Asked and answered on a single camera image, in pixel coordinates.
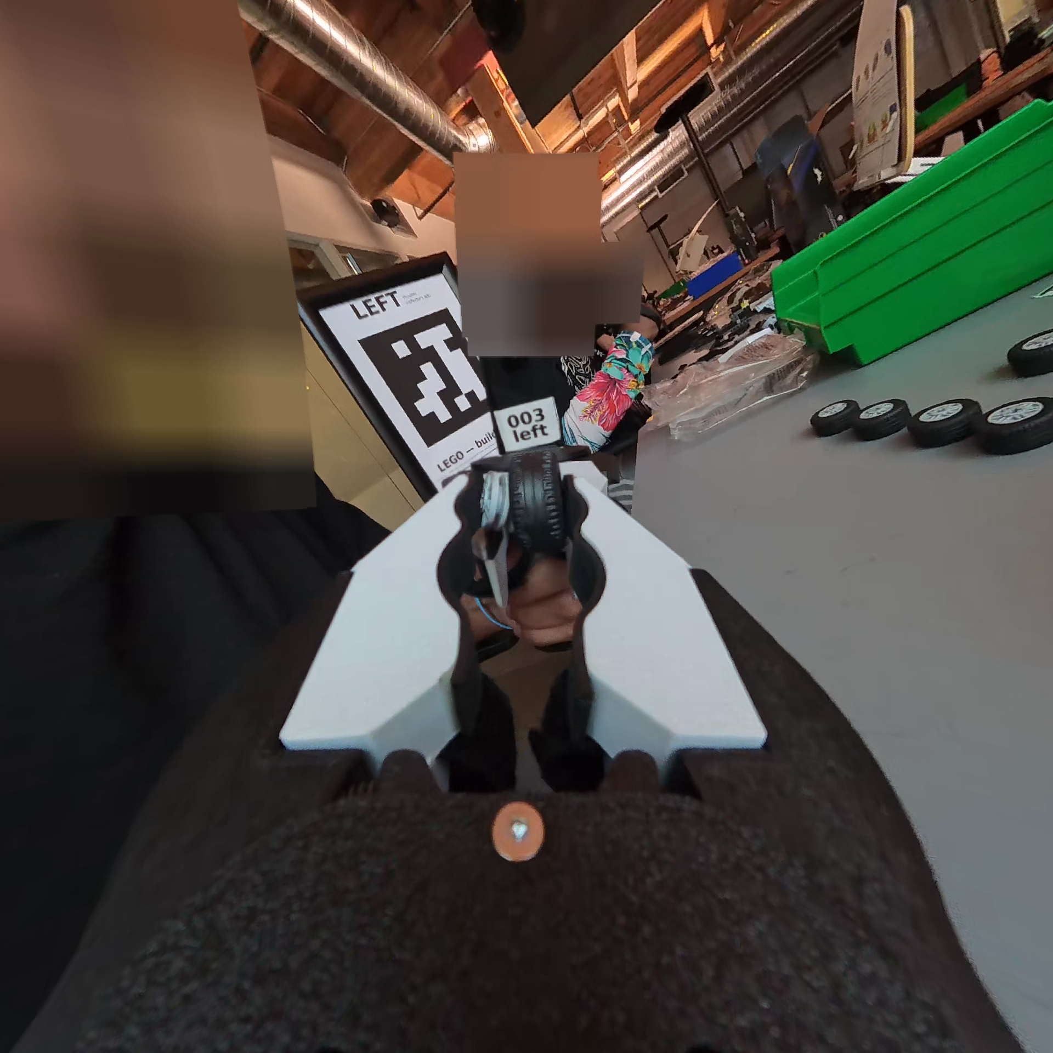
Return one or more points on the instruction sheet on wooden board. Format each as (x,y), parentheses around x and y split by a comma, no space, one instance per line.
(876,90)

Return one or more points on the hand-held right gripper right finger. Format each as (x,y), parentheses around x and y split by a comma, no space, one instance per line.
(666,658)

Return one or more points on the small blue crate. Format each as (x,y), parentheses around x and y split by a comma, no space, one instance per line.
(714,276)

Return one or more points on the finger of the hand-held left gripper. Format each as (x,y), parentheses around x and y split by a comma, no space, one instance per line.
(493,572)

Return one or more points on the silver ventilation duct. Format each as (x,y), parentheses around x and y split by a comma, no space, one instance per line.
(362,74)
(658,173)

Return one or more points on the black ceiling panel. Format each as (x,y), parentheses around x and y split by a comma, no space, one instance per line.
(568,57)

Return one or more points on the black round-top stand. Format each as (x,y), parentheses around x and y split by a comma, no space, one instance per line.
(687,111)

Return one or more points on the clear plastic bags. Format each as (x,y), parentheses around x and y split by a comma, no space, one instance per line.
(724,395)

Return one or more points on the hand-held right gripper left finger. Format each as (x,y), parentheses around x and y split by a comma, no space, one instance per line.
(387,658)

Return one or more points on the black framed marker sign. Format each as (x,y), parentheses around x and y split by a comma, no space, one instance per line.
(387,345)

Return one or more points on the green plastic storage bin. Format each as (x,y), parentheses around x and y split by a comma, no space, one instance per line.
(905,304)
(987,156)

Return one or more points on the person's left hand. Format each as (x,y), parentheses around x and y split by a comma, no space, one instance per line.
(543,613)

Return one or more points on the black toy wheel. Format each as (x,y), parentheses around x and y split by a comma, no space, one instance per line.
(946,422)
(539,502)
(1018,425)
(1035,352)
(880,419)
(835,418)

